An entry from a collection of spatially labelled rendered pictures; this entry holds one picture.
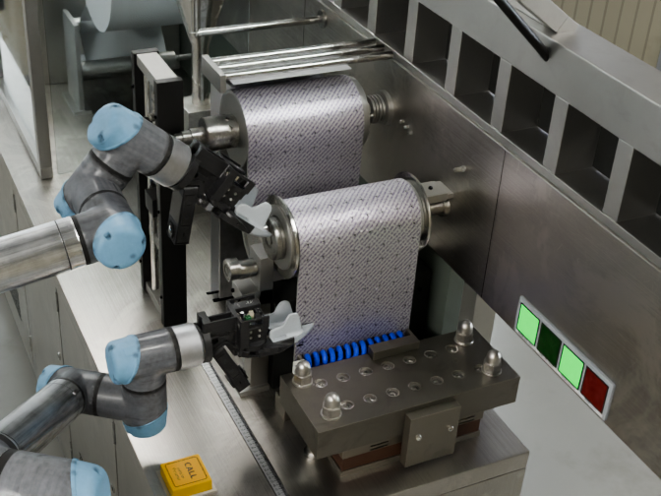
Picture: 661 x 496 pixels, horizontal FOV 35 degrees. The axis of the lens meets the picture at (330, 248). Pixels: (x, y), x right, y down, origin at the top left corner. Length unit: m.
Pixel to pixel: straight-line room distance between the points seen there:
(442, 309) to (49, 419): 0.78
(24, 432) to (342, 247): 0.60
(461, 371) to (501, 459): 0.17
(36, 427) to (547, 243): 0.84
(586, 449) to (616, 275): 1.85
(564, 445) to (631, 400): 1.77
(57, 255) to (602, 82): 0.80
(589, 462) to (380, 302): 1.56
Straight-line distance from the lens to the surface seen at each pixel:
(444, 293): 2.05
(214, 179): 1.72
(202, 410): 2.01
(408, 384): 1.88
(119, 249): 1.52
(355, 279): 1.88
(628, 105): 1.53
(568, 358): 1.74
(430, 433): 1.88
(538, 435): 3.42
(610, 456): 3.41
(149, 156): 1.63
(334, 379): 1.88
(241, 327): 1.79
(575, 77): 1.61
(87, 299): 2.30
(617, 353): 1.64
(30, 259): 1.53
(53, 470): 1.48
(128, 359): 1.75
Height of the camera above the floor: 2.22
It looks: 32 degrees down
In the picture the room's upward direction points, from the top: 4 degrees clockwise
